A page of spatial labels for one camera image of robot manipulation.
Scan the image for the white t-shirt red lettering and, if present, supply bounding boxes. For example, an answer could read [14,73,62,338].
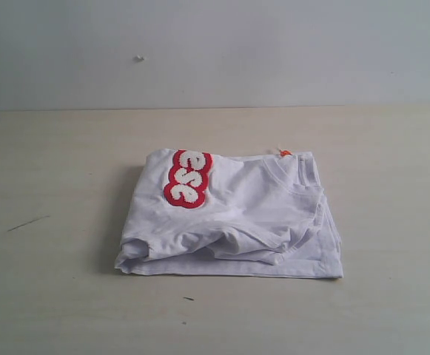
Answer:
[115,149,343,279]

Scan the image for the orange neck label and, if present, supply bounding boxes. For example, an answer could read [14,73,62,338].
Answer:
[280,149,292,157]

